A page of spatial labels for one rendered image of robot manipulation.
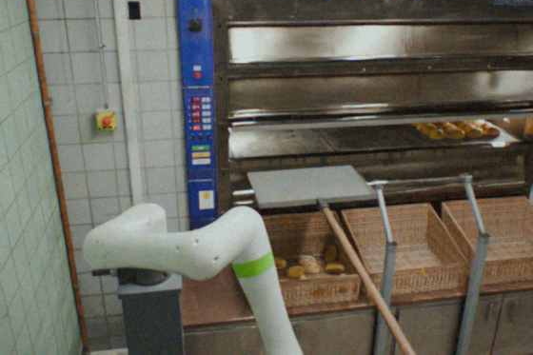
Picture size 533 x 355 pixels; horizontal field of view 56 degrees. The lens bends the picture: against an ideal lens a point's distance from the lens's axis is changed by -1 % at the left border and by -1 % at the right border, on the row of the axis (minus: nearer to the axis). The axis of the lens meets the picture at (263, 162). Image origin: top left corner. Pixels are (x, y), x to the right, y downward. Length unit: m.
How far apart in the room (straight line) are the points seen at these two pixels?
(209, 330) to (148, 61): 1.34
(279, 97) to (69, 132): 1.08
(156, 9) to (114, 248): 1.37
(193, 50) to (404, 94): 1.16
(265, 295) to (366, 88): 1.63
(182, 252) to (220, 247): 0.09
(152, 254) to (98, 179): 1.45
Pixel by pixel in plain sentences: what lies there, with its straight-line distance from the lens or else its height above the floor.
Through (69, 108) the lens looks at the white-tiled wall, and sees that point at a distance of 2.67.
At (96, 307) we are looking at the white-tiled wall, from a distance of 3.19.
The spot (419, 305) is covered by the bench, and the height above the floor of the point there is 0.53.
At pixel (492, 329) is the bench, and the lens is 3.17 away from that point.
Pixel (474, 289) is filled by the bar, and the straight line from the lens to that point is 2.85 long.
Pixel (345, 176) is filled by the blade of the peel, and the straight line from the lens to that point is 2.58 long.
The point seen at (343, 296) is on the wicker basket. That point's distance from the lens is 2.68.
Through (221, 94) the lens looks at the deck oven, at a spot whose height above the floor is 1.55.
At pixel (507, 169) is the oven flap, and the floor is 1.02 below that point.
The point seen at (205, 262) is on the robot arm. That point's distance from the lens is 1.25.
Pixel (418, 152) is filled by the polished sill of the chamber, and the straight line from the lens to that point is 3.03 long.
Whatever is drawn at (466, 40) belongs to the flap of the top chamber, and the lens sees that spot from 2.99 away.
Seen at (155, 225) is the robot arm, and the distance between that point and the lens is 1.64.
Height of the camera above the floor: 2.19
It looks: 22 degrees down
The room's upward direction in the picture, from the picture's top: straight up
